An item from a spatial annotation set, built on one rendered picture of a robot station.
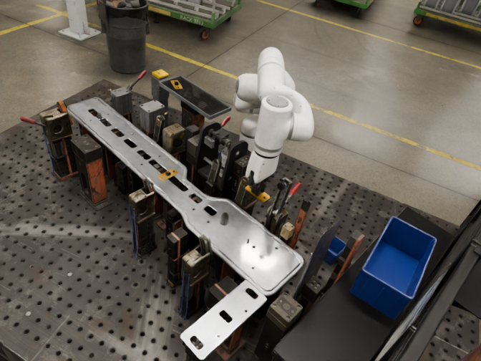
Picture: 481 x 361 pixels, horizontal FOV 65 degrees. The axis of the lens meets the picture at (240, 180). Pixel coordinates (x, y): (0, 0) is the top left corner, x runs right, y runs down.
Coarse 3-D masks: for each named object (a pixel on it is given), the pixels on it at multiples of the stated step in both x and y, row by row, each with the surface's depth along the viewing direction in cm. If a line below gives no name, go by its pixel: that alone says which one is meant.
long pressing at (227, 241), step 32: (96, 128) 178; (128, 128) 181; (128, 160) 164; (160, 160) 167; (160, 192) 154; (192, 192) 155; (192, 224) 143; (256, 224) 147; (224, 256) 134; (256, 256) 136; (288, 256) 138; (256, 288) 127
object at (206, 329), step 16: (240, 288) 126; (224, 304) 120; (240, 304) 121; (256, 304) 122; (208, 320) 116; (224, 320) 116; (240, 320) 117; (192, 336) 112; (208, 336) 112; (224, 336) 113; (208, 352) 109
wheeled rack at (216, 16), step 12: (156, 0) 512; (168, 0) 528; (180, 0) 524; (204, 0) 537; (216, 0) 554; (156, 12) 508; (168, 12) 501; (180, 12) 501; (192, 12) 501; (204, 12) 511; (216, 12) 499; (228, 12) 525; (204, 24) 493; (216, 24) 497; (204, 36) 508
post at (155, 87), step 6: (156, 78) 192; (162, 78) 193; (168, 78) 194; (156, 84) 193; (156, 90) 195; (162, 90) 196; (156, 96) 198; (162, 96) 198; (168, 96) 201; (162, 102) 201
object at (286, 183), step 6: (282, 180) 136; (288, 180) 136; (282, 186) 133; (288, 186) 135; (282, 192) 139; (288, 192) 138; (276, 198) 140; (282, 198) 138; (276, 204) 142; (282, 204) 140; (276, 216) 143
